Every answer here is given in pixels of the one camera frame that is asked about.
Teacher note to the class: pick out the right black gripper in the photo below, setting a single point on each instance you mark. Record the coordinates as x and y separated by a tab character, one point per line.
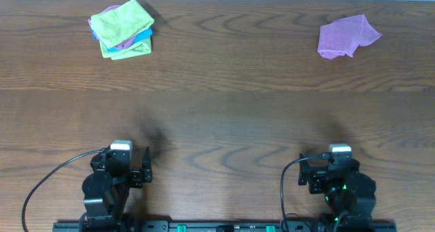
318	174

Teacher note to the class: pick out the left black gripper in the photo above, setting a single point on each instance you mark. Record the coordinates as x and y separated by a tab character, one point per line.
136	176

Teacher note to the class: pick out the purple microfibre cloth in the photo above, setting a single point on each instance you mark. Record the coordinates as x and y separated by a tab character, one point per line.
343	36

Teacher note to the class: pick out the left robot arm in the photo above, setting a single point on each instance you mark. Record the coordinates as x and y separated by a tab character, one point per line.
106	190

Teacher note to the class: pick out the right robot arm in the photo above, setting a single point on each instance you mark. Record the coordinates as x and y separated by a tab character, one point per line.
349	194

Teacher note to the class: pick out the bottom green folded cloth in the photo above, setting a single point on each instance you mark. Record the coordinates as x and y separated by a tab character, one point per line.
142	47

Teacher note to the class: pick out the green folded cloth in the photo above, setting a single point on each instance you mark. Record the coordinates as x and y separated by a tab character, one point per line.
115	26
142	47

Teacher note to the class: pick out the purple folded cloth in stack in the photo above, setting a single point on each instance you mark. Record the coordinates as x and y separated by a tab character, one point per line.
125	44

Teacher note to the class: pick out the top green folded cloth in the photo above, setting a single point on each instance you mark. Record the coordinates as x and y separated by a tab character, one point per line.
115	26

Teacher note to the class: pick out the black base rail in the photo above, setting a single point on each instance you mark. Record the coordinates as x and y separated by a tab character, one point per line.
165	226

